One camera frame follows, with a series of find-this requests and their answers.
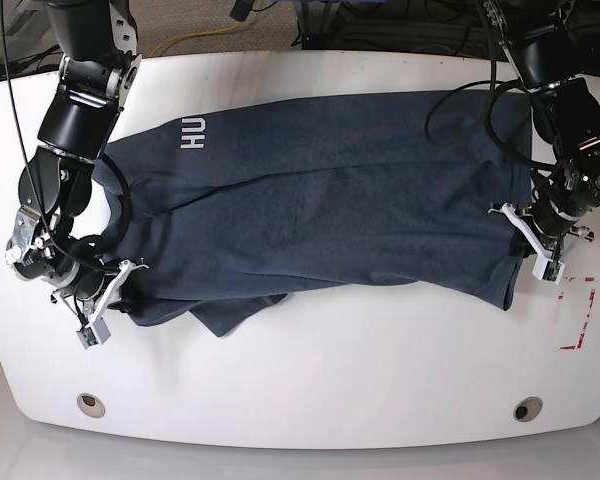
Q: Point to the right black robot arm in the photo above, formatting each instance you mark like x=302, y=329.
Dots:
x=100, y=61

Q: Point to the dark blue T-shirt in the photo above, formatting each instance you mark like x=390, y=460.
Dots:
x=237, y=209

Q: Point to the table cable grommet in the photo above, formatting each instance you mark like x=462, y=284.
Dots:
x=528, y=409
x=91, y=406

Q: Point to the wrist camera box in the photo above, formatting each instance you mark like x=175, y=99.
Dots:
x=549, y=270
x=94, y=334

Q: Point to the red tape rectangle marking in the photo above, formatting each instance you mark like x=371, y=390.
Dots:
x=573, y=312

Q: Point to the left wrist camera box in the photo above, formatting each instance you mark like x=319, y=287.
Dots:
x=549, y=270

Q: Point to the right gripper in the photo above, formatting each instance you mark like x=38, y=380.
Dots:
x=87, y=292

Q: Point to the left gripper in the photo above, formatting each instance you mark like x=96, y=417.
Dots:
x=556, y=247

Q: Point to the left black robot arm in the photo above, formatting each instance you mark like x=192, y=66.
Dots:
x=534, y=38

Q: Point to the left table cable grommet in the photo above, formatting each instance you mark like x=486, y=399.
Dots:
x=91, y=406

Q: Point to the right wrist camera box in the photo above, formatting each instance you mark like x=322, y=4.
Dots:
x=94, y=334

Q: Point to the right table cable grommet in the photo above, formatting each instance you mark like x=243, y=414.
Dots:
x=528, y=409

